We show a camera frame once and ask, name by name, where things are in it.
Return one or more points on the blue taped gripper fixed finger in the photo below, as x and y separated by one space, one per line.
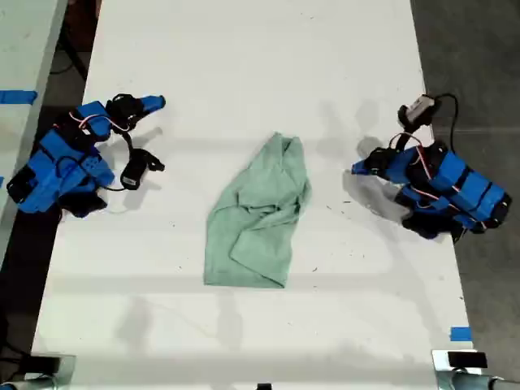
153 100
360 165

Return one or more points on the pale side table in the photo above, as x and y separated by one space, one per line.
24 48

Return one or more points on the black camera stalk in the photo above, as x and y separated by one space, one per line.
128 142
403 142

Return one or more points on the metal table bracket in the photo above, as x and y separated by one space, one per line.
440 365
69 369

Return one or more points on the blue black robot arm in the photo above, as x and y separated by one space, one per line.
48 150
467 187

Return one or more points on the blue tape square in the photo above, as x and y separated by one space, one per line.
461 334

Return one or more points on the black grey gripper camera box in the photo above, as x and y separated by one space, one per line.
418 111

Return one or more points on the small black box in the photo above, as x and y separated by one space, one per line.
264 386

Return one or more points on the pale green t-shirt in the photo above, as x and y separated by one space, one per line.
256 219

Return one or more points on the metal pipe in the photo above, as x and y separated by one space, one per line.
36 384
471 382

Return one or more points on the long blue tape strip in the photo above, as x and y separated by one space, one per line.
16 97

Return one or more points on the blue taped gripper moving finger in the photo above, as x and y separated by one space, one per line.
367 172
150 109

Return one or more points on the black clamp block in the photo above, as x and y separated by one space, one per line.
44 365
467 360

